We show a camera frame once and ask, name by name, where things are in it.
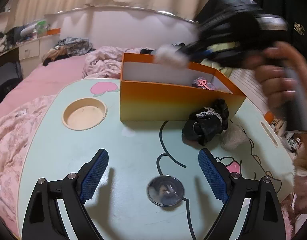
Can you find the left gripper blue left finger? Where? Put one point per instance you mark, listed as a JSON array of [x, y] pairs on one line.
[[43, 219]]

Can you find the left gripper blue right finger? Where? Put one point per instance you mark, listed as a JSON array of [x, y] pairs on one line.
[[264, 219]]

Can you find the red charm packet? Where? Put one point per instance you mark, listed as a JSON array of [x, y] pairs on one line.
[[202, 83]]

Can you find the tan plush toy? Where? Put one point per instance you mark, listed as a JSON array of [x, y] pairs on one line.
[[234, 136]]

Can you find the round metal mirror tin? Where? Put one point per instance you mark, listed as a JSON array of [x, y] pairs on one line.
[[165, 191]]

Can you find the black lace fabric pouch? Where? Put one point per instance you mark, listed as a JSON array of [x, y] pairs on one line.
[[204, 124]]

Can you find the white fluffy pompom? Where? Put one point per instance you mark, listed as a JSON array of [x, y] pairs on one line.
[[171, 56]]

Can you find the person's right hand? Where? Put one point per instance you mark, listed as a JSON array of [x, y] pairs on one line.
[[276, 86]]

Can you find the orange water bottle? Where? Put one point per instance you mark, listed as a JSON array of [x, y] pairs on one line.
[[269, 117]]

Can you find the orange gradient cardboard box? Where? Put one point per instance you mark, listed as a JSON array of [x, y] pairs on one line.
[[154, 92]]

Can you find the pink floral duvet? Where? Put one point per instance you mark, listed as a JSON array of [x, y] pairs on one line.
[[23, 108]]

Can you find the patterned clothes heap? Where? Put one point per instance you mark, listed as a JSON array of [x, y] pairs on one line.
[[66, 48]]

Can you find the white bedside drawer cabinet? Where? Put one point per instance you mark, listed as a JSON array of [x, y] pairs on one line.
[[29, 54]]

